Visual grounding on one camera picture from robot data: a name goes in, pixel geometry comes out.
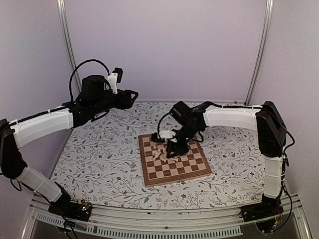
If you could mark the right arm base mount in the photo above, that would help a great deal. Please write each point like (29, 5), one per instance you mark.
(267, 208)

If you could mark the aluminium frame post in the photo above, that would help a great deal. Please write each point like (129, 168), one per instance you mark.
(261, 49)
(76, 82)

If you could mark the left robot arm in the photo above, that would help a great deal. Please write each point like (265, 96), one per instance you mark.
(97, 97)

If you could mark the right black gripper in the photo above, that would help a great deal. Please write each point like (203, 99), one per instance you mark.
(180, 150)

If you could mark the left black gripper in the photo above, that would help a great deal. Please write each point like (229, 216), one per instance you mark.
(125, 101)

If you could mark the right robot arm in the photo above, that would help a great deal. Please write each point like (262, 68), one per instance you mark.
(245, 149)

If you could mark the front aluminium rail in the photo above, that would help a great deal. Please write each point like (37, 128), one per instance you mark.
(124, 223)

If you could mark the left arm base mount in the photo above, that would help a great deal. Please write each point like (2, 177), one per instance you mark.
(79, 210)

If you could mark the left aluminium frame post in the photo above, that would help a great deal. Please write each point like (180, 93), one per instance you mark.
(76, 82)

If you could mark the right aluminium frame post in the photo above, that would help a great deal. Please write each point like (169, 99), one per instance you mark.
(261, 49)

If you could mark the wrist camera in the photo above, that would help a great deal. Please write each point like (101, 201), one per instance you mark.
(164, 135)
(115, 78)

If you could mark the wooden chess board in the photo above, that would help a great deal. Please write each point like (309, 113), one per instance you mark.
(158, 171)

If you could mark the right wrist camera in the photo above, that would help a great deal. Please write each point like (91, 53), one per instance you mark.
(164, 135)

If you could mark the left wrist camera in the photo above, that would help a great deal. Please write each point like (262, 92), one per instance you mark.
(115, 78)

